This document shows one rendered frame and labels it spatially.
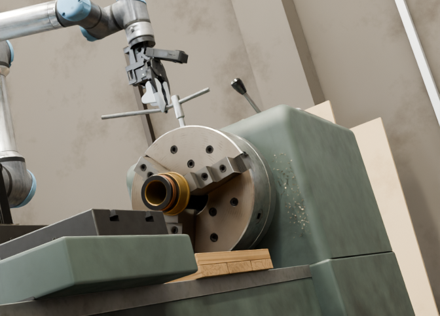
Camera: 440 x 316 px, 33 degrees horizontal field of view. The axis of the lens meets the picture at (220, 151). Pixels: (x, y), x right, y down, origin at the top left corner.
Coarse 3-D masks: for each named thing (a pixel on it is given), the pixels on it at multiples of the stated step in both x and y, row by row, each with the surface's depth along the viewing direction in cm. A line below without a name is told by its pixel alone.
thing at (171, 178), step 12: (156, 180) 156; (168, 180) 155; (180, 180) 159; (144, 192) 157; (156, 192) 161; (168, 192) 154; (180, 192) 156; (144, 204) 157; (156, 204) 157; (168, 204) 155; (180, 204) 158
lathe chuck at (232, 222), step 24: (168, 144) 172; (192, 144) 169; (216, 144) 167; (240, 144) 168; (168, 168) 172; (192, 168) 169; (264, 168) 170; (216, 192) 166; (240, 192) 163; (264, 192) 167; (216, 216) 165; (240, 216) 162; (264, 216) 168; (216, 240) 165; (240, 240) 163
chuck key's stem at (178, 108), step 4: (172, 96) 199; (176, 96) 199; (172, 100) 199; (176, 100) 199; (176, 104) 198; (180, 104) 199; (176, 108) 198; (180, 108) 198; (176, 112) 198; (180, 112) 198; (176, 116) 198; (180, 116) 198; (184, 116) 198; (180, 120) 198; (184, 120) 198; (180, 124) 198; (184, 124) 198
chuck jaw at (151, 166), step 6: (138, 162) 171; (144, 162) 170; (150, 162) 169; (156, 162) 173; (138, 168) 171; (144, 168) 171; (150, 168) 167; (156, 168) 167; (162, 168) 170; (138, 174) 170; (144, 174) 170; (150, 174) 167; (156, 174) 164; (144, 180) 167
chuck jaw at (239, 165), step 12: (240, 156) 164; (204, 168) 161; (216, 168) 162; (228, 168) 160; (240, 168) 164; (192, 180) 159; (204, 180) 161; (216, 180) 161; (228, 180) 164; (192, 192) 161; (204, 192) 165
